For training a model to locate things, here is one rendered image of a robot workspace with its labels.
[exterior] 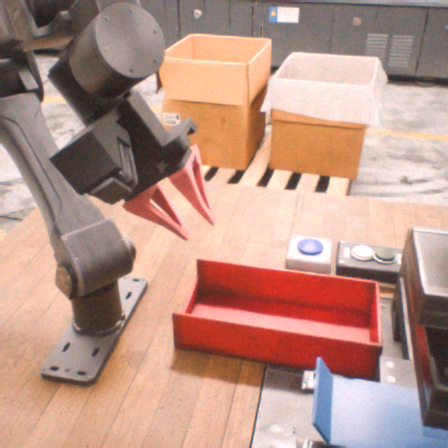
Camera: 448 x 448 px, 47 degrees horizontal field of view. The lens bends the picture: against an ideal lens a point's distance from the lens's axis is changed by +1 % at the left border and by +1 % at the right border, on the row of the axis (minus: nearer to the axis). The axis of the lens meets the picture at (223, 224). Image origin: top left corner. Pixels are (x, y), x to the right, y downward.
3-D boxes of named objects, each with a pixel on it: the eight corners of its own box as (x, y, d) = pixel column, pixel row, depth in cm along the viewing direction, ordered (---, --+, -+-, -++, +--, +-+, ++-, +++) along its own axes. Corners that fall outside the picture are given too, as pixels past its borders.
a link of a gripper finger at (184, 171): (230, 228, 48) (172, 148, 45) (170, 261, 50) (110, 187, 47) (235, 199, 54) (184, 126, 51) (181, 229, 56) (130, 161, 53)
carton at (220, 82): (189, 124, 336) (185, 32, 305) (269, 133, 323) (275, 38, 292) (154, 161, 288) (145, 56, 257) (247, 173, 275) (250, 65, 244)
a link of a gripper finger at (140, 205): (224, 231, 48) (166, 152, 45) (165, 263, 51) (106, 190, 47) (230, 201, 54) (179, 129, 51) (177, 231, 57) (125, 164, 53)
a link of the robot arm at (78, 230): (138, 263, 60) (15, 46, 65) (87, 287, 56) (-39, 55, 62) (125, 280, 65) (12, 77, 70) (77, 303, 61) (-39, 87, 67)
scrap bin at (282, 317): (197, 289, 75) (196, 256, 72) (372, 314, 71) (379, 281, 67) (173, 348, 65) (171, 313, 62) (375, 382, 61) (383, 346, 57)
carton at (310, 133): (282, 127, 331) (287, 47, 304) (377, 137, 317) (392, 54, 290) (257, 173, 275) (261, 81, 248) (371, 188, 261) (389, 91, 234)
